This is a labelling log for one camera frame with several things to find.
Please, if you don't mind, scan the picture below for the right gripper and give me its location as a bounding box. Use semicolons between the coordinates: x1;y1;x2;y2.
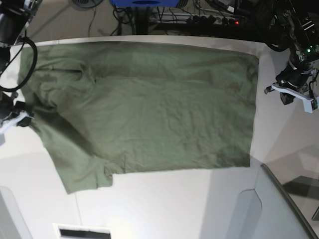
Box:
0;98;34;144

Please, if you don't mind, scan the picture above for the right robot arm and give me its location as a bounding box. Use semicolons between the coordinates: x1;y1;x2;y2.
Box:
0;0;42;145

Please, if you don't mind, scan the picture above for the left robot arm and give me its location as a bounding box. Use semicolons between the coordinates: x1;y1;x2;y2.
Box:
264;0;319;113

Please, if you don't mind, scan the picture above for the blue box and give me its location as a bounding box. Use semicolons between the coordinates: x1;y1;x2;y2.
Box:
111;0;179;7

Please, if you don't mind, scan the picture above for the green t-shirt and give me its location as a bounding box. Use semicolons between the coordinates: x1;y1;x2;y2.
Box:
21;42;259;194

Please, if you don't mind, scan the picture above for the black power strip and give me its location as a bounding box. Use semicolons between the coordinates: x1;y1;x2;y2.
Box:
149;13;242;26

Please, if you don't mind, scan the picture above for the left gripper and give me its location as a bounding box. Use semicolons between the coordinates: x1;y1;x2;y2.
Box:
264;62;319;113

